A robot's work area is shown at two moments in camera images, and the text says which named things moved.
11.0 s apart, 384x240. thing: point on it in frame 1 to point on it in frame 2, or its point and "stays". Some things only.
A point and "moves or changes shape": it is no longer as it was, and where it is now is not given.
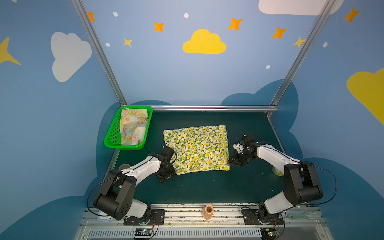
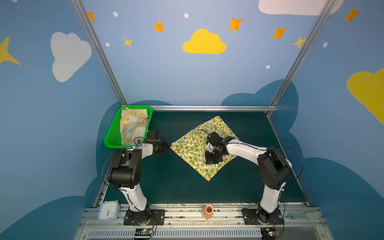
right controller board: x=268 y=233 stays
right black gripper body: x=238 y=159 to x=212 y=154
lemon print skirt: x=199 y=149 moves or changes shape
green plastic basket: x=113 y=139 stays
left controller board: x=143 y=231 stays
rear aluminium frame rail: x=216 y=108 stays
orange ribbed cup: x=208 y=212 stays
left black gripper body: x=166 y=174 to x=163 y=146
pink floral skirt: x=133 y=126 stays
